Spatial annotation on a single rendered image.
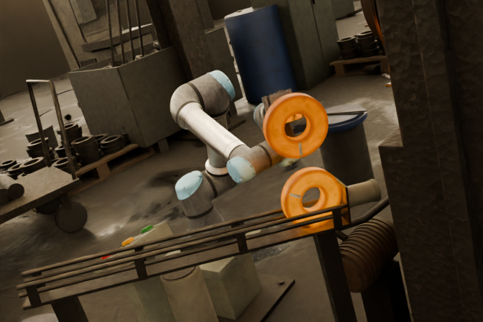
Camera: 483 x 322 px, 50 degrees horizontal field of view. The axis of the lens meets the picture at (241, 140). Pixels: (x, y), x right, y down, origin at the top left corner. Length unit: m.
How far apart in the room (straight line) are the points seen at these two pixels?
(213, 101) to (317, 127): 0.59
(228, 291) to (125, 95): 2.56
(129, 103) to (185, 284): 2.92
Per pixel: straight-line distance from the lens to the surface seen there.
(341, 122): 2.68
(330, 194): 1.32
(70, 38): 7.16
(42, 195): 3.44
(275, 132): 1.21
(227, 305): 2.12
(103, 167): 4.35
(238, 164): 1.42
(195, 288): 1.56
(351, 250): 1.41
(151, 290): 1.70
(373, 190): 1.35
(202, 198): 1.98
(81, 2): 6.49
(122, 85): 4.30
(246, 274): 2.15
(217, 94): 1.74
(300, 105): 1.21
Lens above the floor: 1.28
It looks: 18 degrees down
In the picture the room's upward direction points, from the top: 16 degrees counter-clockwise
